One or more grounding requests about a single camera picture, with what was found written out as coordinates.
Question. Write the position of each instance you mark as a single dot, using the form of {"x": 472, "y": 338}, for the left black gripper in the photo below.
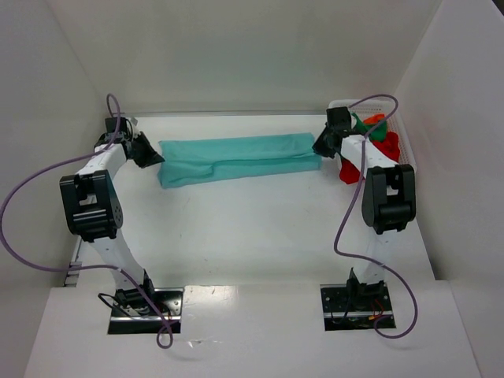
{"x": 138, "y": 147}

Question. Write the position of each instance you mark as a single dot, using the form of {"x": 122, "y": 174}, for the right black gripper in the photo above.
{"x": 328, "y": 138}

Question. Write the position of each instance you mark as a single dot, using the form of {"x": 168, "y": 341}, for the teal t shirt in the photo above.
{"x": 192, "y": 162}

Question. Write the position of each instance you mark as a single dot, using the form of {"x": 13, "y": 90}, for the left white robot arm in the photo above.
{"x": 133, "y": 285}

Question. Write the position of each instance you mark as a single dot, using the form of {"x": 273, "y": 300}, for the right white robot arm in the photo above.
{"x": 388, "y": 200}

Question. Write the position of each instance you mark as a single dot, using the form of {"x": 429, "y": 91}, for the white plastic basket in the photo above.
{"x": 395, "y": 124}

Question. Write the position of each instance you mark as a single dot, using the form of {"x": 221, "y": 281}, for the green t shirt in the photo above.
{"x": 379, "y": 130}

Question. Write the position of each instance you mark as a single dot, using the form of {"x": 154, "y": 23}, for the orange t shirt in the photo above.
{"x": 374, "y": 119}

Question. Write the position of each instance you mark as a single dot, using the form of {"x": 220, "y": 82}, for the red t shirt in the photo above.
{"x": 390, "y": 147}

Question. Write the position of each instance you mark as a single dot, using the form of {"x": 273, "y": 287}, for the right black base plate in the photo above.
{"x": 341, "y": 312}

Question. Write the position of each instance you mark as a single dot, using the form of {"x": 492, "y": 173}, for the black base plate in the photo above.
{"x": 341, "y": 312}
{"x": 124, "y": 320}

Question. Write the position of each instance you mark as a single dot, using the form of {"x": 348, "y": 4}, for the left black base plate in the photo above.
{"x": 124, "y": 320}

